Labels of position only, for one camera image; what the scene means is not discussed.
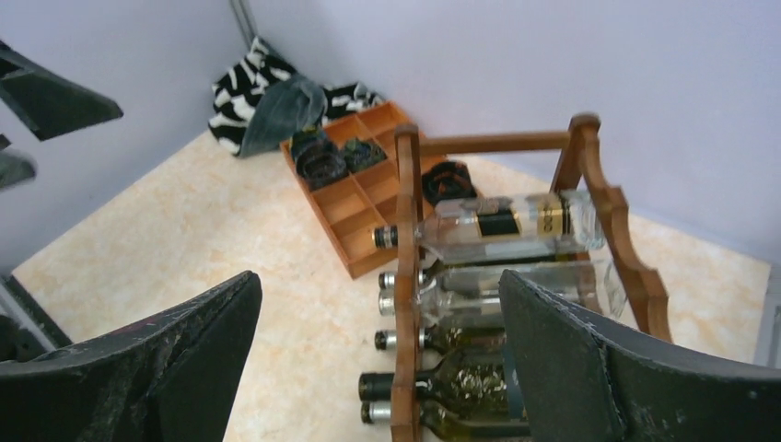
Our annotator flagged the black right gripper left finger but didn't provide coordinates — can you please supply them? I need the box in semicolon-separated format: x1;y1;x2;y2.
1;271;262;441

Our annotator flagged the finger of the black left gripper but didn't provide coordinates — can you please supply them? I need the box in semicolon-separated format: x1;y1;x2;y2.
1;134;37;191
1;42;123;141

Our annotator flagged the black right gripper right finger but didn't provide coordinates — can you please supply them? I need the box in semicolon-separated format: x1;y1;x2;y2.
499;271;780;441

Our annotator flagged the dark wine bottle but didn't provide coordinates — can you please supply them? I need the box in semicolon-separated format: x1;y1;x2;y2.
374;326;506;355
378;262;448;290
357;347;526;422

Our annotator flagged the green wine bottle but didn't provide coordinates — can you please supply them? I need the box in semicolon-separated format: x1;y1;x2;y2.
360;401;533;442

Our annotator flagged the dark wine bottle front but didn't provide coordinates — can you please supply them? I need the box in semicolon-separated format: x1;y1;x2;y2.
374;326;506;355

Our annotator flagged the small clear glass bottle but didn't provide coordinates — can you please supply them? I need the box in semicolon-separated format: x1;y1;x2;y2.
413;260;627;322

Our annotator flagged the clear bottle black cap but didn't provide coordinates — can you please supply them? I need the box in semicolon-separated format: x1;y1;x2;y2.
372;189;606;264

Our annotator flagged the wooden wine rack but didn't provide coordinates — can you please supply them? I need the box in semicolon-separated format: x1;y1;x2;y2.
390;112;672;442

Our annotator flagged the dark wine bottle back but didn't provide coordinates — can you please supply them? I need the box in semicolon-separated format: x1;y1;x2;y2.
378;262;448;290

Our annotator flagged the zebra striped cloth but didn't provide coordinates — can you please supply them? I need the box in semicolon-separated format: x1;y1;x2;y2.
207;36;385;156

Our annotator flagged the black rolled item right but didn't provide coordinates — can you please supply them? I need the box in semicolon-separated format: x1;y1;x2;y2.
421;161;477;206

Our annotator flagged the black rolled item in tray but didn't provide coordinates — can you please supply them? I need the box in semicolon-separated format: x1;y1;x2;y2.
290;128;348;192

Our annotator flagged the orange wooden compartment tray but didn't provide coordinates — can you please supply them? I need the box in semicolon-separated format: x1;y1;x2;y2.
280;101;413;279

